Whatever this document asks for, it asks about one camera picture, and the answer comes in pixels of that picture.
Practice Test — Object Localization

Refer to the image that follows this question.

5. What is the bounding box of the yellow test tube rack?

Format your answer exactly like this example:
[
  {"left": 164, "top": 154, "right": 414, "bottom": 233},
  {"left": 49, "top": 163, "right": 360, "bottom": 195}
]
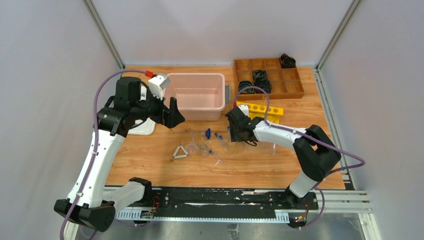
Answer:
[{"left": 237, "top": 101, "right": 284, "bottom": 124}]

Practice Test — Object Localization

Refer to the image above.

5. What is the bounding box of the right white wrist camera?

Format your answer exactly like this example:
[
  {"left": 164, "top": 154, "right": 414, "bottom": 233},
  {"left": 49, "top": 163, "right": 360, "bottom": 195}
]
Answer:
[{"left": 237, "top": 104, "right": 249, "bottom": 117}]

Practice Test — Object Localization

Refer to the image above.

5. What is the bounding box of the black cable coil lower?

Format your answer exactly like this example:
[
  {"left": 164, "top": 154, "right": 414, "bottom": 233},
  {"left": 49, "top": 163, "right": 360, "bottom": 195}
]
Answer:
[{"left": 255, "top": 80, "right": 273, "bottom": 95}]

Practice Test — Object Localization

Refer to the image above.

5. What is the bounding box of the black cable coil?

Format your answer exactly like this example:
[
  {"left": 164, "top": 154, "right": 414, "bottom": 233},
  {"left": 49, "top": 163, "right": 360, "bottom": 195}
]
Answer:
[
  {"left": 255, "top": 80, "right": 273, "bottom": 95},
  {"left": 238, "top": 80, "right": 255, "bottom": 95},
  {"left": 252, "top": 69, "right": 269, "bottom": 83}
]

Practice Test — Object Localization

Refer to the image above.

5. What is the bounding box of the blue capped tube long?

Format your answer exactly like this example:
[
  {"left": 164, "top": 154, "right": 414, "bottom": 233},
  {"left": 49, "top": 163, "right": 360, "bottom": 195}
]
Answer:
[{"left": 226, "top": 126, "right": 231, "bottom": 143}]

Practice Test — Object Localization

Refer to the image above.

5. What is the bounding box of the pink plastic bin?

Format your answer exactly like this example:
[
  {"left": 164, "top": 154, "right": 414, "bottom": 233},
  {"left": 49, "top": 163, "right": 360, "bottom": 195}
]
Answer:
[{"left": 164, "top": 73, "right": 226, "bottom": 121}]

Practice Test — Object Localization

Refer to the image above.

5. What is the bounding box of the wooden compartment tray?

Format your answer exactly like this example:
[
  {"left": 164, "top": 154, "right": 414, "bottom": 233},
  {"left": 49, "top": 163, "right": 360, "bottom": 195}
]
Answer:
[{"left": 233, "top": 58, "right": 305, "bottom": 101}]

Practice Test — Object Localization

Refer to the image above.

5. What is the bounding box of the black cable coil corner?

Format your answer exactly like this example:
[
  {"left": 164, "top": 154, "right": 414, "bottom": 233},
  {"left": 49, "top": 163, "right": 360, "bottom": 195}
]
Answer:
[{"left": 279, "top": 53, "right": 296, "bottom": 69}]

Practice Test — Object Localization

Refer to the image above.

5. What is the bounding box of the blue capped tube front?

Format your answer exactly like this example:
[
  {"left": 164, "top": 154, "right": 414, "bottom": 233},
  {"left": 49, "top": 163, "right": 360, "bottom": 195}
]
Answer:
[{"left": 209, "top": 150, "right": 224, "bottom": 166}]

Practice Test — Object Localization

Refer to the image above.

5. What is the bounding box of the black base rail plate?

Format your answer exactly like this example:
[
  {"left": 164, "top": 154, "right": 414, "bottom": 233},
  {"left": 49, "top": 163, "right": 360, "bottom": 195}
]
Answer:
[{"left": 109, "top": 186, "right": 320, "bottom": 223}]

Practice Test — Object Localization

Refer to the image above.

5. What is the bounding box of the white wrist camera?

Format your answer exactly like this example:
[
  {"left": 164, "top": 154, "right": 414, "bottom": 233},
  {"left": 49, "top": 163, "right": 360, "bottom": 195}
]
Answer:
[
  {"left": 237, "top": 104, "right": 249, "bottom": 117},
  {"left": 148, "top": 74, "right": 171, "bottom": 100}
]

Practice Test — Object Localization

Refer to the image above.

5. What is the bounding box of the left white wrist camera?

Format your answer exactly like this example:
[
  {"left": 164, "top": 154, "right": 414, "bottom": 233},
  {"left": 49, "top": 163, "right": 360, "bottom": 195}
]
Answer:
[{"left": 148, "top": 74, "right": 171, "bottom": 100}]

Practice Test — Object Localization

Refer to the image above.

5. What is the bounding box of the clear plastic well plate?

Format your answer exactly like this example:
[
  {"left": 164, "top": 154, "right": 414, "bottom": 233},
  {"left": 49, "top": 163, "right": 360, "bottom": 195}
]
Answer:
[{"left": 242, "top": 141, "right": 277, "bottom": 156}]

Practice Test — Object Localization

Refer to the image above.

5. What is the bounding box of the black cable coil left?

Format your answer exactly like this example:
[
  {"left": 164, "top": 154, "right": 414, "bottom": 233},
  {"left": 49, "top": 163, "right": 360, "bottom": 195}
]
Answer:
[{"left": 238, "top": 80, "right": 255, "bottom": 95}]

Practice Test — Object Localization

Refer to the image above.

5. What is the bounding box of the white clay triangle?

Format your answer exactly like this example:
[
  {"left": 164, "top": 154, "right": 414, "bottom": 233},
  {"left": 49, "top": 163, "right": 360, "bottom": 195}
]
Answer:
[{"left": 172, "top": 145, "right": 189, "bottom": 159}]

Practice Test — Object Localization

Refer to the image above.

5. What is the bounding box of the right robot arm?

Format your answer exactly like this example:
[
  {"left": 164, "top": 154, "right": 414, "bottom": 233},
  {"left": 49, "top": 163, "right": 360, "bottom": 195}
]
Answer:
[{"left": 225, "top": 107, "right": 341, "bottom": 209}]

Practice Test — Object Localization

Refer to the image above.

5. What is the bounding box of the black cable coil middle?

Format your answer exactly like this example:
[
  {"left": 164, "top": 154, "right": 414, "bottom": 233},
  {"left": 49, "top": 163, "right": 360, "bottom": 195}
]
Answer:
[{"left": 252, "top": 69, "right": 269, "bottom": 83}]

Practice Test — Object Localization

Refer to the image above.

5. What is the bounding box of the white bin lid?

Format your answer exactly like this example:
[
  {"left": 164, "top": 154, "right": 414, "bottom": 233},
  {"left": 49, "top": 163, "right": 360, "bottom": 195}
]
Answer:
[{"left": 128, "top": 85, "right": 156, "bottom": 136}]

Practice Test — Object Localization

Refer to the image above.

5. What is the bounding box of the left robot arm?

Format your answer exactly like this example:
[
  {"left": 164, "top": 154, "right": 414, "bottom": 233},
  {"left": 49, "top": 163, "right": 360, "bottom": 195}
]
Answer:
[{"left": 54, "top": 74, "right": 185, "bottom": 232}]

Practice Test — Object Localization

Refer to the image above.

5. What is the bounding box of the small glass beaker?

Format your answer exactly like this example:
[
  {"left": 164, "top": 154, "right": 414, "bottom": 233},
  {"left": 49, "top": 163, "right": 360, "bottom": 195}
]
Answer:
[{"left": 199, "top": 143, "right": 210, "bottom": 158}]

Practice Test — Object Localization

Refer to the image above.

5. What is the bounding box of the clear plastic funnel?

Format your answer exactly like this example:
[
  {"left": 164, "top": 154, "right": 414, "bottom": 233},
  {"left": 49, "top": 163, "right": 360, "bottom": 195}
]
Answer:
[{"left": 185, "top": 132, "right": 199, "bottom": 155}]

